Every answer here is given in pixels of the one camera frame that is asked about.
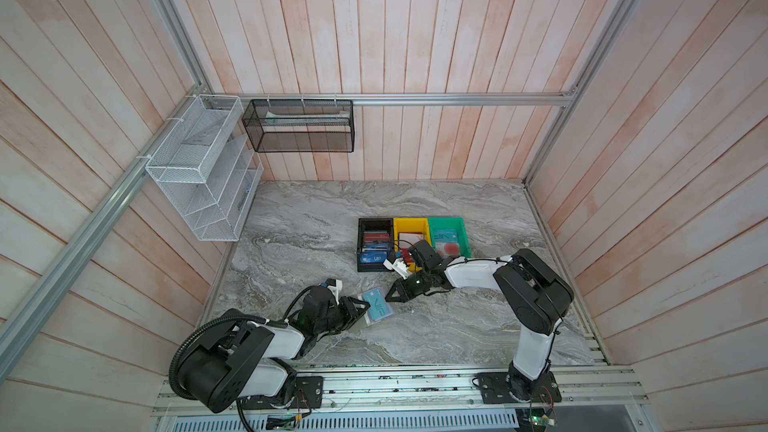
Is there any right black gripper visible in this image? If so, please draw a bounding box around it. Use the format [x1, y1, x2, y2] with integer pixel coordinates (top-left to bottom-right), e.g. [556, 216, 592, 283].
[382, 268, 430, 301]

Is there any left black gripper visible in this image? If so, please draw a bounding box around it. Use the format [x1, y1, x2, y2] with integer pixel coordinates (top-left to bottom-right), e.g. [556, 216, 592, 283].
[315, 296, 371, 334]

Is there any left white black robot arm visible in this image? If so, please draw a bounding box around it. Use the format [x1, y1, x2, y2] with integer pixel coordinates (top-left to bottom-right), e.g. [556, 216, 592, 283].
[167, 279, 371, 413]

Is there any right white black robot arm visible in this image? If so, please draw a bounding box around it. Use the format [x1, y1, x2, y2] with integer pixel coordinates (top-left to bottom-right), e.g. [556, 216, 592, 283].
[384, 240, 574, 404]

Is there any blue card in black bin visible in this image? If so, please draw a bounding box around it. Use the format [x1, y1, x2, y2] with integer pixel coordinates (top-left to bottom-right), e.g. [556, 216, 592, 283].
[359, 250, 388, 265]

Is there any white card in yellow bin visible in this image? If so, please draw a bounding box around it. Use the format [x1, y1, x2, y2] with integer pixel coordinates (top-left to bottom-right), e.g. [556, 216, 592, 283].
[398, 232, 425, 248]

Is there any red card in black bin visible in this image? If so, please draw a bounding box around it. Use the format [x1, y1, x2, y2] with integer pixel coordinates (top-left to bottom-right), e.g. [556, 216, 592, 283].
[363, 231, 390, 246]

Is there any card with red circle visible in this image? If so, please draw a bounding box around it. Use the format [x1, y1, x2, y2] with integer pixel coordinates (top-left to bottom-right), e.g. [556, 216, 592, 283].
[435, 242, 462, 258]

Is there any yellow plastic bin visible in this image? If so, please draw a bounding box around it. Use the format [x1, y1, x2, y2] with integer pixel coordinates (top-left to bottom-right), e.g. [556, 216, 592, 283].
[393, 217, 432, 272]

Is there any black plastic bin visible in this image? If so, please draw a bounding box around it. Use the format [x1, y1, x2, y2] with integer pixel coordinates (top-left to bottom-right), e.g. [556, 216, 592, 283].
[356, 217, 394, 273]

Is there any green plastic bin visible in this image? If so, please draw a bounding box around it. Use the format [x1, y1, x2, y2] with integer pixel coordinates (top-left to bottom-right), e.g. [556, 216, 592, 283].
[428, 217, 472, 258]

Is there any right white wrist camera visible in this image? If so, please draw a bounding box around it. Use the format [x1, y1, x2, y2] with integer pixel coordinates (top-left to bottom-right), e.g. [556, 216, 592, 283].
[383, 256, 411, 279]

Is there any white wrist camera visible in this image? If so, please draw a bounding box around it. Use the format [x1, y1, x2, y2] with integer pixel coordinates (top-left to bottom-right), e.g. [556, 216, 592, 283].
[383, 256, 411, 279]
[323, 278, 343, 303]

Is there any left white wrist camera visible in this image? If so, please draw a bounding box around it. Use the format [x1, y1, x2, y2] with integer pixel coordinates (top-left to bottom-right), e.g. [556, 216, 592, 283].
[323, 278, 343, 303]

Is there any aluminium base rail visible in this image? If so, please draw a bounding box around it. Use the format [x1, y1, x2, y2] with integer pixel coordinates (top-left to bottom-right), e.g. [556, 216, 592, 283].
[152, 364, 652, 418]

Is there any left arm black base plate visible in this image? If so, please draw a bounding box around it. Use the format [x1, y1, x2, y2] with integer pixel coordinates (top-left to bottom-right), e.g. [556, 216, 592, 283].
[237, 376, 324, 411]

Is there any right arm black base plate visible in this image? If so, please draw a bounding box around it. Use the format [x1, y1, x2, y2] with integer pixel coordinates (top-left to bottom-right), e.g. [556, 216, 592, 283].
[473, 371, 562, 404]

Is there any black wire mesh basket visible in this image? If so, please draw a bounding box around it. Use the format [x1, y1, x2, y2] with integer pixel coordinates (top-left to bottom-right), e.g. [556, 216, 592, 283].
[241, 98, 356, 153]

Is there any black corrugated cable conduit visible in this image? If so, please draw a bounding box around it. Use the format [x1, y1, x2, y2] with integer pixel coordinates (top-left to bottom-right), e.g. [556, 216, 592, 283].
[167, 284, 313, 432]

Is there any white wire mesh shelf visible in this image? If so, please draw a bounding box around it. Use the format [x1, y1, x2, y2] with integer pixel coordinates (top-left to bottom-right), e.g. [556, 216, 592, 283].
[146, 94, 264, 242]

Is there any horizontal aluminium wall rail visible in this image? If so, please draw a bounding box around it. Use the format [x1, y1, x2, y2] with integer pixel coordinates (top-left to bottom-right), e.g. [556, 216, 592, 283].
[232, 92, 575, 107]

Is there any left aluminium wall rail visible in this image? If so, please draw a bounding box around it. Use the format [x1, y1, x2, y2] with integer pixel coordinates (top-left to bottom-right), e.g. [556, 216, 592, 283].
[1, 84, 210, 381]

